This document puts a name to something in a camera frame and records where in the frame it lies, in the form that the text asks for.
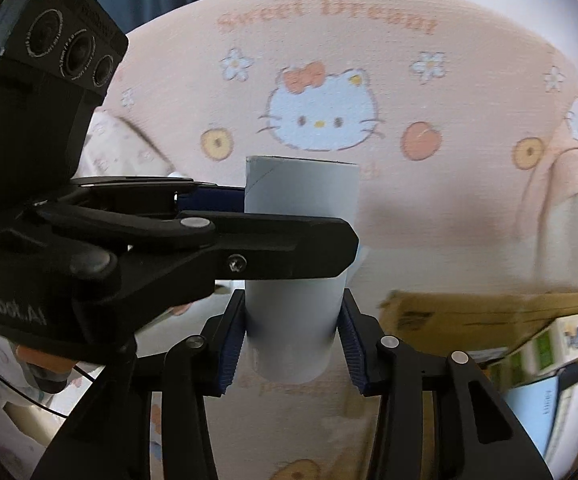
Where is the green white carton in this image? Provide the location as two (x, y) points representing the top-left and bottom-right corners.
(489, 312), (578, 386)

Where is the brown cardboard box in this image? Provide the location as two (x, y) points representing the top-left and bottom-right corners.
(379, 289), (578, 466)

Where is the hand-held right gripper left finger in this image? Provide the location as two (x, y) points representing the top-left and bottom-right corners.
(31, 289), (247, 480)

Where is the cream folded cloth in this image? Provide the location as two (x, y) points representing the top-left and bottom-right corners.
(81, 110), (175, 178)

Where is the pink printed blanket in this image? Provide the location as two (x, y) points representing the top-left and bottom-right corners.
(0, 0), (578, 480)

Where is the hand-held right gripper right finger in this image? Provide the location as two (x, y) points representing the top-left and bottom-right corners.
(338, 287), (555, 480)

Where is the thin black cable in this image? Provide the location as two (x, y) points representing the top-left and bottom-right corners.
(0, 347), (107, 418)

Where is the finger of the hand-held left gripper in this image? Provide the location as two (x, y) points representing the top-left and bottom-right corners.
(36, 209), (361, 285)
(69, 176), (246, 222)

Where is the white printed box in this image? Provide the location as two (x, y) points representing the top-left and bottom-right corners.
(544, 372), (578, 471)

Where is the white cardboard tube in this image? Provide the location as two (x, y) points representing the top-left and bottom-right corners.
(244, 155), (361, 383)

